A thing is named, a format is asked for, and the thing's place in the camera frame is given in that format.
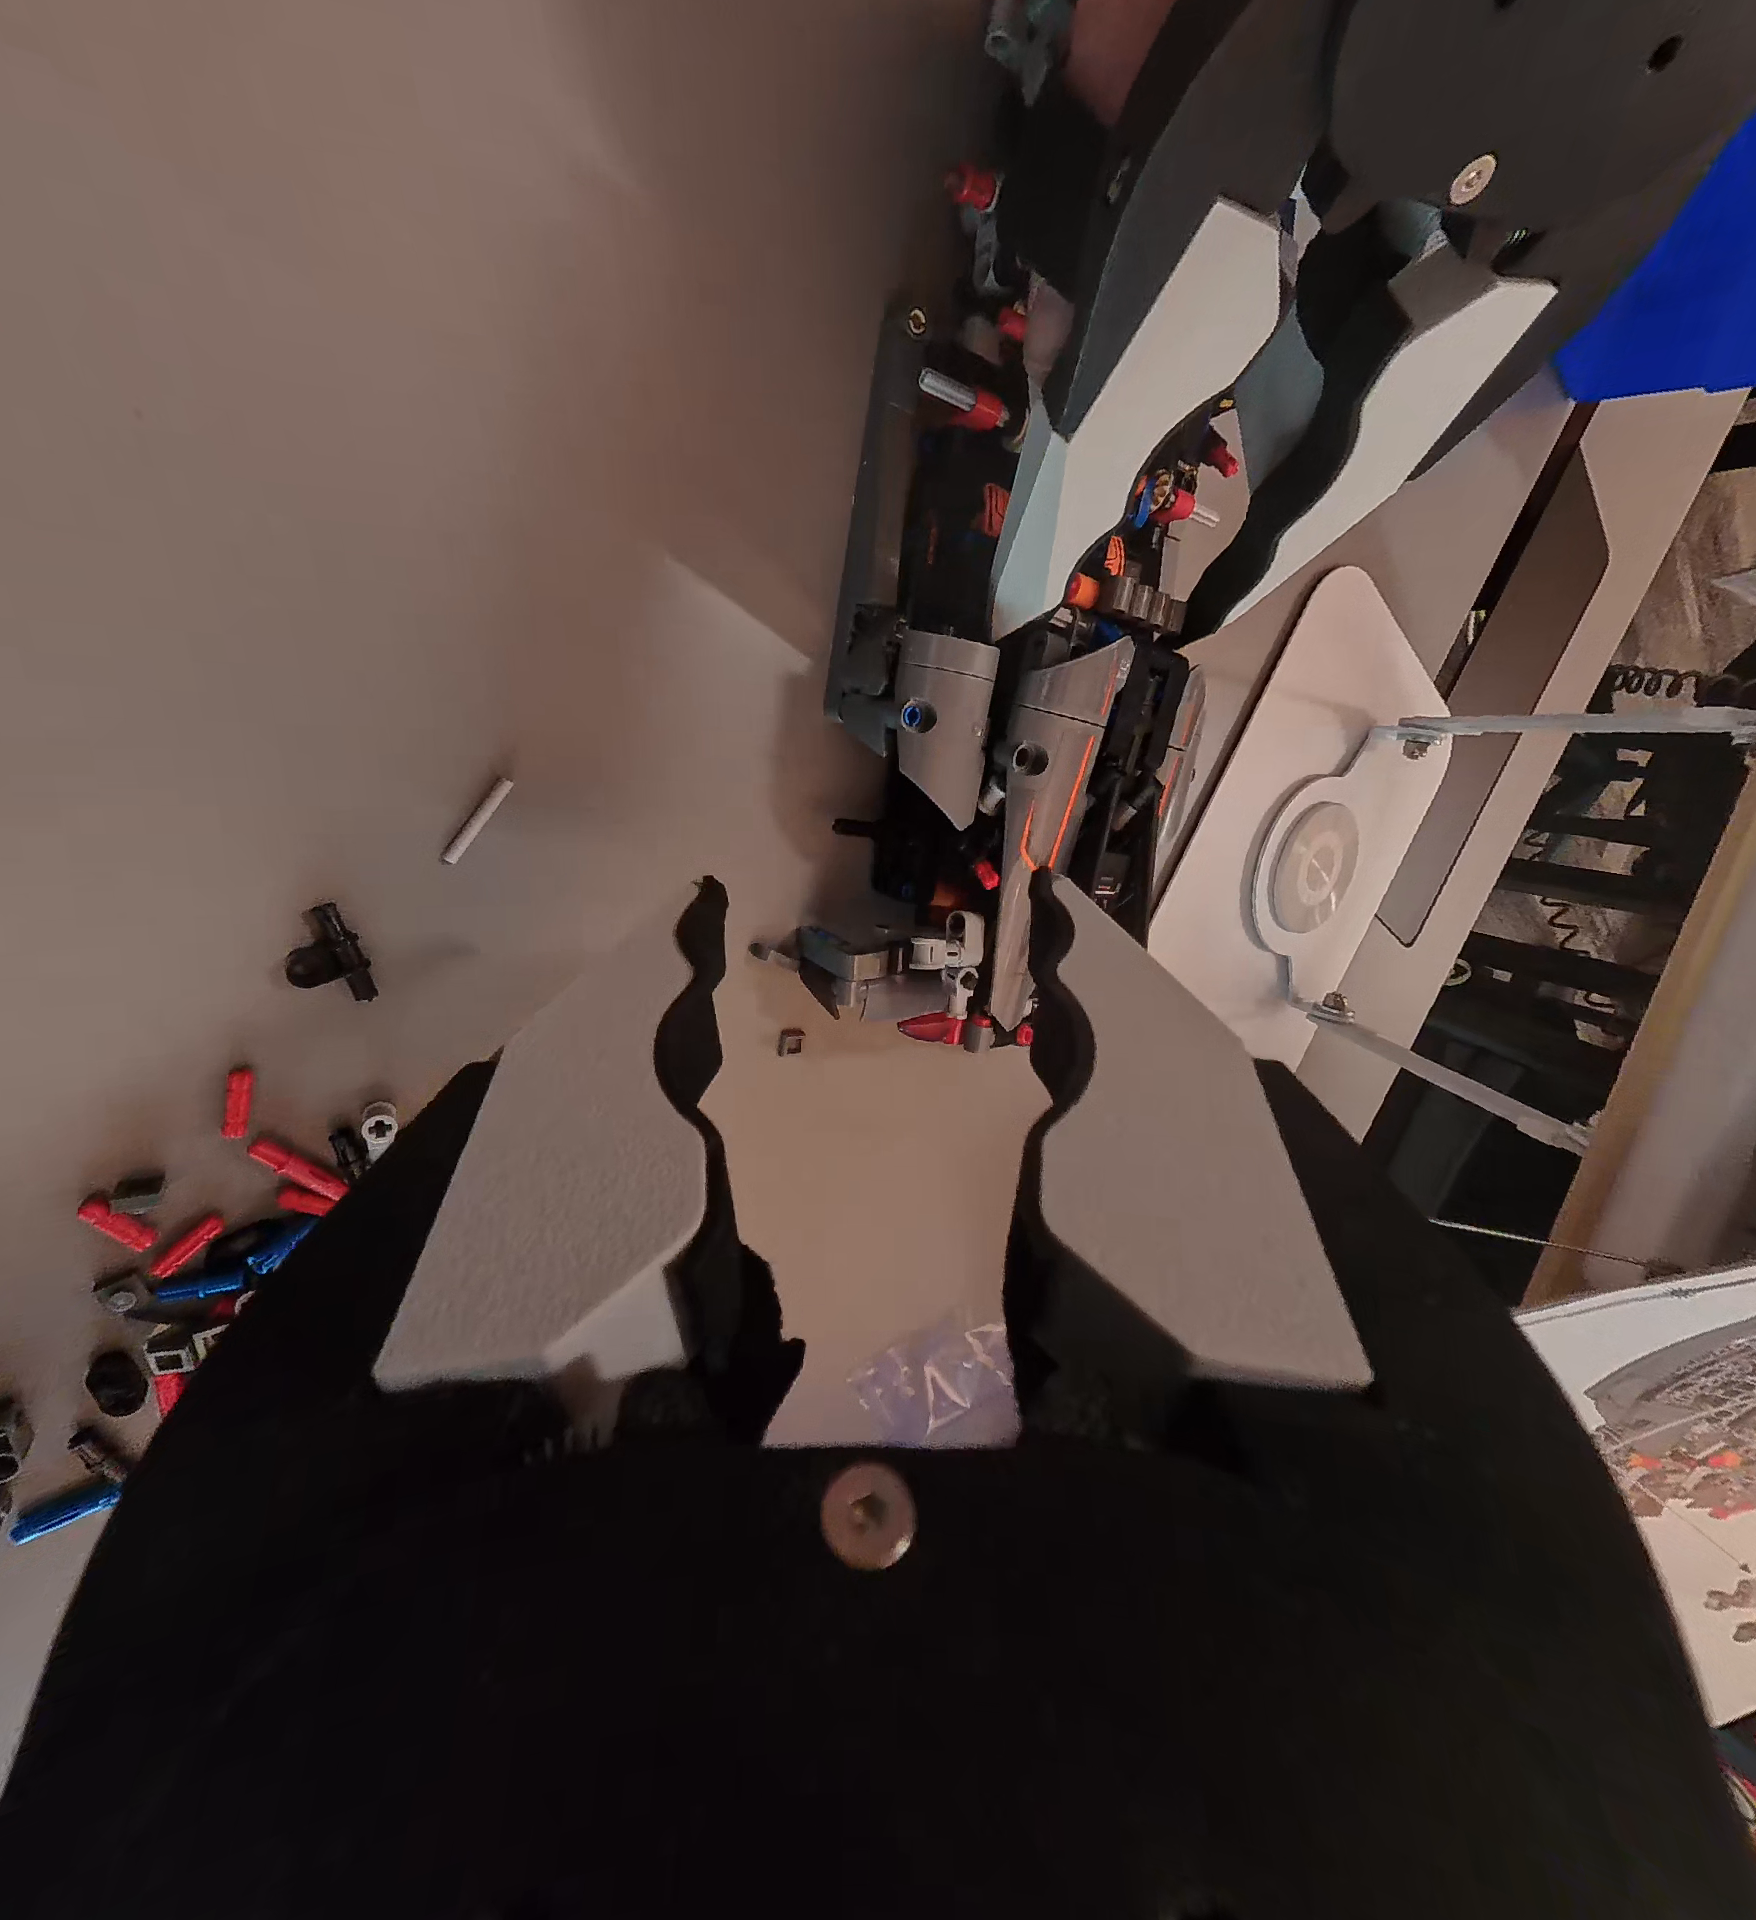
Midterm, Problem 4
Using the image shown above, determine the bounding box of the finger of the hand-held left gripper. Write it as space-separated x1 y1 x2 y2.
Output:
987 196 1306 640
1182 266 1564 640

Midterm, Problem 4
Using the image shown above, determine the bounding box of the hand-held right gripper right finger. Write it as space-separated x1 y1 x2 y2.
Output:
1001 869 1378 1447

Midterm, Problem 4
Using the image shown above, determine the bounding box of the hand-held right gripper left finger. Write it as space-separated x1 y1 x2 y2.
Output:
373 873 804 1447

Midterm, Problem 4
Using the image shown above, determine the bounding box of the large lego car chassis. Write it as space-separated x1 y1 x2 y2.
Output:
822 142 1248 901

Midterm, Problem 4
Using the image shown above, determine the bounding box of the lego instruction booklet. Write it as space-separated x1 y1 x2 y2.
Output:
1513 1242 1756 1730

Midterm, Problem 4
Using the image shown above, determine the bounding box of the black lego cross piece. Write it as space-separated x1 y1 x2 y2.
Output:
284 901 382 1005

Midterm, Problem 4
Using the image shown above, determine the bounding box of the pile of loose lego pieces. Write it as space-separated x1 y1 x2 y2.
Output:
0 1062 404 1550

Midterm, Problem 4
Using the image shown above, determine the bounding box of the white lego rod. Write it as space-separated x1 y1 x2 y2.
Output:
440 778 519 869

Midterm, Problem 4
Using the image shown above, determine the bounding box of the blue storage bin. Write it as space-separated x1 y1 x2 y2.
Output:
1550 53 1756 407

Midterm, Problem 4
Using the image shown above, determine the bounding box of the clear plastic wrapper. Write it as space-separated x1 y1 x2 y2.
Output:
841 1312 1025 1447

